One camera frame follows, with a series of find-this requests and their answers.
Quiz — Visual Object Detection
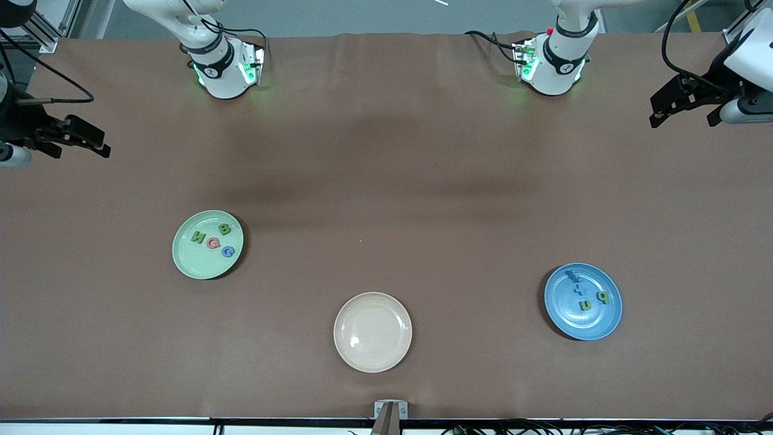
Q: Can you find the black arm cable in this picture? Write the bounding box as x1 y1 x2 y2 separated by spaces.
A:
0 30 95 105
661 0 734 92

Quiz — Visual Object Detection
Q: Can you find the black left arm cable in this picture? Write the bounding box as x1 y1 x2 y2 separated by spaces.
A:
661 0 734 92

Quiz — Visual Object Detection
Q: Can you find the grey metal mounting bracket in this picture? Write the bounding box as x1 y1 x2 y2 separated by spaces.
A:
371 400 409 435

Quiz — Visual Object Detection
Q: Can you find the blue plate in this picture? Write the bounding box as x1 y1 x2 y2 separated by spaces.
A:
544 262 623 341

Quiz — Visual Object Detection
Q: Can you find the brown table mat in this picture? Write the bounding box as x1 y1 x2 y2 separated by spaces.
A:
0 31 773 421

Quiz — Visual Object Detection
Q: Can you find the black base cable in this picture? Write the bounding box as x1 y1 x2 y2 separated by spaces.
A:
464 29 521 64
202 17 268 44

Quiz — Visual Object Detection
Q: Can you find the aluminium frame profile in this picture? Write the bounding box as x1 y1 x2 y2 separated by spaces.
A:
0 0 82 55
723 0 773 47

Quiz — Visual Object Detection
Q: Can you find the green plate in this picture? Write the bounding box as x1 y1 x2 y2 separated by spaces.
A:
172 209 245 280

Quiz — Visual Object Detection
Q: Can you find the beige plate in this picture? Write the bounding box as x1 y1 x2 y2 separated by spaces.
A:
333 292 413 373

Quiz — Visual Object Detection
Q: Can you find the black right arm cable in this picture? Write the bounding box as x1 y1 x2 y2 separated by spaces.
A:
0 30 95 105

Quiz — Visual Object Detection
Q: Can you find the black left base cable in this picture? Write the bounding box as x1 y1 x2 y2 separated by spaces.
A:
464 29 521 64

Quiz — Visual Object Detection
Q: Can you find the black right base cable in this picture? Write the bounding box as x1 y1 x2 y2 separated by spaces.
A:
202 17 268 44

